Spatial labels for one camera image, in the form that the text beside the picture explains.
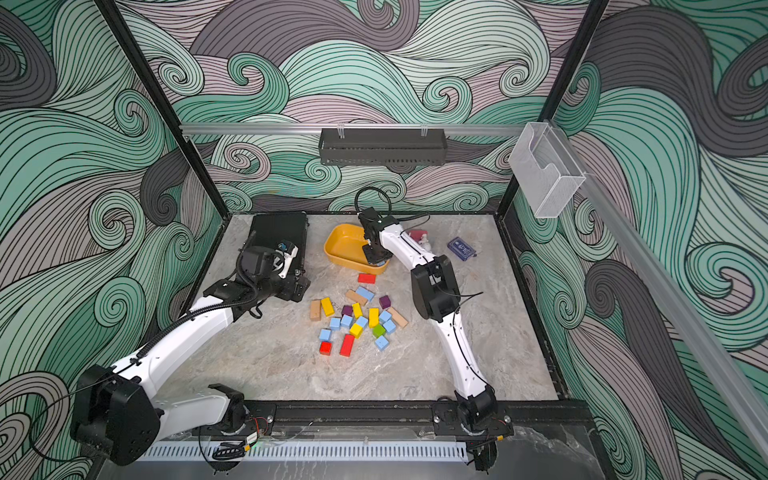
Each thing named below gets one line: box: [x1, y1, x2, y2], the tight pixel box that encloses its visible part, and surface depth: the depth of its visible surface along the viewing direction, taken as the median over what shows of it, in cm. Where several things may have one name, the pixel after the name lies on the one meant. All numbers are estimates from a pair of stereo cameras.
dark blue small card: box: [447, 236, 476, 261], surface depth 109 cm
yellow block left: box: [320, 297, 335, 317], surface depth 94 cm
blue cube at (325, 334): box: [319, 328, 332, 342], surface depth 87 cm
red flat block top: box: [357, 273, 377, 284], surface depth 103 cm
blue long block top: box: [356, 286, 375, 302], surface depth 99 cm
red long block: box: [339, 334, 355, 358], surface depth 87 cm
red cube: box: [319, 341, 333, 356], surface depth 86 cm
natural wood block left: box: [310, 299, 322, 321], surface depth 92 cm
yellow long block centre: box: [369, 308, 379, 328], surface depth 92 cm
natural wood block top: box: [346, 289, 368, 306], surface depth 97 cm
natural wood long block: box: [387, 307, 409, 327], surface depth 92 cm
